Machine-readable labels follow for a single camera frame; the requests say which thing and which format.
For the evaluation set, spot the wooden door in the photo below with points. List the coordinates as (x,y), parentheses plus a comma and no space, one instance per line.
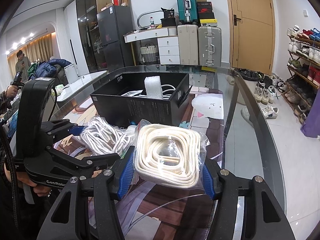
(252,34)

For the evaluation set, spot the stack of shoe boxes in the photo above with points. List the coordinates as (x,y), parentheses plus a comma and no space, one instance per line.
(205,13)

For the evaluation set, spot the beige suitcase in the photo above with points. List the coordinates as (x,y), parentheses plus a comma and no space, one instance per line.
(188,44)

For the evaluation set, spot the white desk with drawers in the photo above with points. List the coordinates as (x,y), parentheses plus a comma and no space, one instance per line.
(165,39)

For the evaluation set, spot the white sneaker on floor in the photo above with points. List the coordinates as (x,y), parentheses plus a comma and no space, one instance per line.
(270,112)

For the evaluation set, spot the white side table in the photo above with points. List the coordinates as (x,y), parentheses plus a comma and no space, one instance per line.
(71,89)

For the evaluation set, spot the silver suitcase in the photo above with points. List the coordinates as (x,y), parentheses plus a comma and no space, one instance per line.
(210,46)

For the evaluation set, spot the teal suitcase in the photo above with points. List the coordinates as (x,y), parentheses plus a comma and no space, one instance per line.
(187,11)

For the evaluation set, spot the wicker basket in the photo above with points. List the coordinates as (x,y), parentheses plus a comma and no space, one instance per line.
(149,54)

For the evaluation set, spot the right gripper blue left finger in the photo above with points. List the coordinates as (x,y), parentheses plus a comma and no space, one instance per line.
(110,186)

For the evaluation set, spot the black storage box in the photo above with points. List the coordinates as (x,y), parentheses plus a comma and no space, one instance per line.
(122,101)

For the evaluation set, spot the blue puffer jacket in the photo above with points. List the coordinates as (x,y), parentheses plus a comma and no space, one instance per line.
(50,68)

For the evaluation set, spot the purple bag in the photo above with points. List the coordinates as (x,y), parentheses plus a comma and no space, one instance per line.
(311,126)

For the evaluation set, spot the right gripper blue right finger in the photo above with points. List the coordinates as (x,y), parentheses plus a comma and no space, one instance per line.
(224,188)

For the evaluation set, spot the anime print table mat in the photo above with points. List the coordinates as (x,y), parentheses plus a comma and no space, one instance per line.
(166,199)

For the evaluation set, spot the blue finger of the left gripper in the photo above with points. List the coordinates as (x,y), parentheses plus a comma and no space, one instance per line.
(66,166)
(63,130)

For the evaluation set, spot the white foam wrap roll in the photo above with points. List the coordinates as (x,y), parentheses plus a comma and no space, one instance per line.
(153,87)

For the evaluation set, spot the person in green jacket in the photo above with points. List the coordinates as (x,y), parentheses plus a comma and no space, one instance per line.
(22,65)

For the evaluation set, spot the person's left hand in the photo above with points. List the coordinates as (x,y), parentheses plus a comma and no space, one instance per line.
(22,178)

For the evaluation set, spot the wooden shoe rack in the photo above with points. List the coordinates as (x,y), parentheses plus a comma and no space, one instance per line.
(303,67)

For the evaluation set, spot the dark glass cabinet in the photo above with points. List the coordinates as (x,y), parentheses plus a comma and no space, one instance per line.
(87,11)

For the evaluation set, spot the black refrigerator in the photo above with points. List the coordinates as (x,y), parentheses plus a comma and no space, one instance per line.
(114,23)

